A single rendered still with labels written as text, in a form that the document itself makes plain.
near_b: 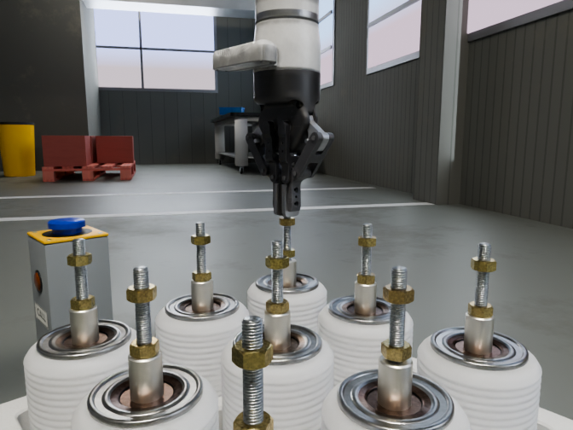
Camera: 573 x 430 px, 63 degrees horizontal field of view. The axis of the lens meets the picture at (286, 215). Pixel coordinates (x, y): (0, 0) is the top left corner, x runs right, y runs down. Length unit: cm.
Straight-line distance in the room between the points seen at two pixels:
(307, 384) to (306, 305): 17
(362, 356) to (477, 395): 11
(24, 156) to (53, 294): 560
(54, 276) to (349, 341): 33
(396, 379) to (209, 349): 21
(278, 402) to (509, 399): 17
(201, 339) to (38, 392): 14
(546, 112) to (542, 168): 28
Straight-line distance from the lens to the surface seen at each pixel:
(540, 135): 276
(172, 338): 47
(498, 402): 40
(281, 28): 52
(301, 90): 51
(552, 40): 278
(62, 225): 59
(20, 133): 614
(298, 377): 38
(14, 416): 51
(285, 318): 39
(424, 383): 36
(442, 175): 320
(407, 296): 30
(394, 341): 32
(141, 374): 33
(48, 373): 42
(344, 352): 46
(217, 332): 46
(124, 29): 854
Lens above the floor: 42
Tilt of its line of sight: 9 degrees down
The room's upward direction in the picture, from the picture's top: straight up
